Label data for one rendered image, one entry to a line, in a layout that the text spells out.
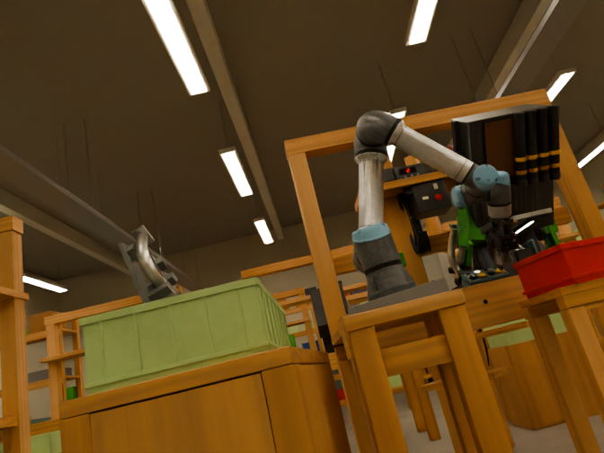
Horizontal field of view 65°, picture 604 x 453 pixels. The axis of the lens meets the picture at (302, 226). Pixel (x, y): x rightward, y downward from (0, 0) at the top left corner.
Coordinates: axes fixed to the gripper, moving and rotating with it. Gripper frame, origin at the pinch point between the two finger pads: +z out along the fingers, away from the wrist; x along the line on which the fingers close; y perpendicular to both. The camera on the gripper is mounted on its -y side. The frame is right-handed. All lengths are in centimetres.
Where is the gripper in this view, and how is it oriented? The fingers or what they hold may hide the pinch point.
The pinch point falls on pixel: (500, 265)
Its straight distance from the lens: 188.3
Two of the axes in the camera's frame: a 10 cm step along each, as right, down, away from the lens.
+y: 1.3, 2.8, -9.5
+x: 9.7, -2.1, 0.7
